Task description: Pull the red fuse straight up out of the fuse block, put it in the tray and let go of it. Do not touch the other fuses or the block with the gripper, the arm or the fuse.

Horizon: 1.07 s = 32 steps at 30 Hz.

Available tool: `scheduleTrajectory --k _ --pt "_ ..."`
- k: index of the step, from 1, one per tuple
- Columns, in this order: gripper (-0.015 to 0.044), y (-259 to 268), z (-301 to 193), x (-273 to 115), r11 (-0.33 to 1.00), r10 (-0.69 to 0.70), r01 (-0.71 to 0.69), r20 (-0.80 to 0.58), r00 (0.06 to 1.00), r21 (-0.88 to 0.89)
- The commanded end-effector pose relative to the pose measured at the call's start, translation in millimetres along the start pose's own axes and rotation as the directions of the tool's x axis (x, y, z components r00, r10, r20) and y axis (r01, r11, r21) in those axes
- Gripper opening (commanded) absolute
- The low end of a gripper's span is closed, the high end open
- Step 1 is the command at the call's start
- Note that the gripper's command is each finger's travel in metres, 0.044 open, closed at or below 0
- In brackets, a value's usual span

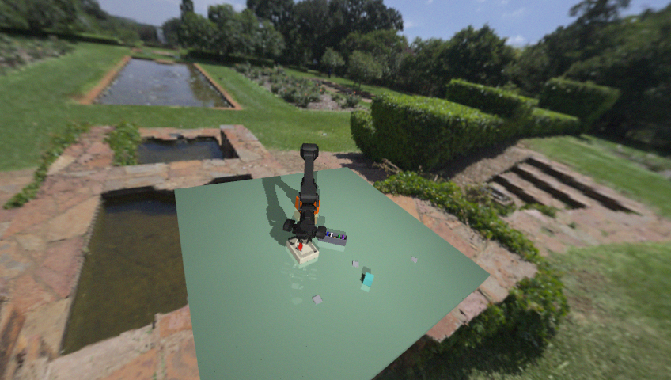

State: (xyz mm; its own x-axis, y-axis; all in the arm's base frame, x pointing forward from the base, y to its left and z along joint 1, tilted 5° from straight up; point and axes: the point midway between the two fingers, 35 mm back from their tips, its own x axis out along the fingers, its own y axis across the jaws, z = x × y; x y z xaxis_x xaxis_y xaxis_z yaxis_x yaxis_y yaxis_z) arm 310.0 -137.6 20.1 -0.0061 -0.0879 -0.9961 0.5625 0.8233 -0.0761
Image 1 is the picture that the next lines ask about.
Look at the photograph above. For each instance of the small teal cube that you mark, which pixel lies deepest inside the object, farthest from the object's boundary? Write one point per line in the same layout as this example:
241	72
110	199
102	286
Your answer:
368	279

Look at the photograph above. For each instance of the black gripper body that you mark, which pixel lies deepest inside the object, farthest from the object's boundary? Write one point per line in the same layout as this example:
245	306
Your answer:
319	232

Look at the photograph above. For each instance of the white square tray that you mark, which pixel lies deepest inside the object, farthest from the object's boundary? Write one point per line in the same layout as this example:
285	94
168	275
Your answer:
309	251

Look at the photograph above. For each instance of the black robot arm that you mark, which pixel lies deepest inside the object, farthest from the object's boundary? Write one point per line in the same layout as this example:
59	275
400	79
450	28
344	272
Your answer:
304	229

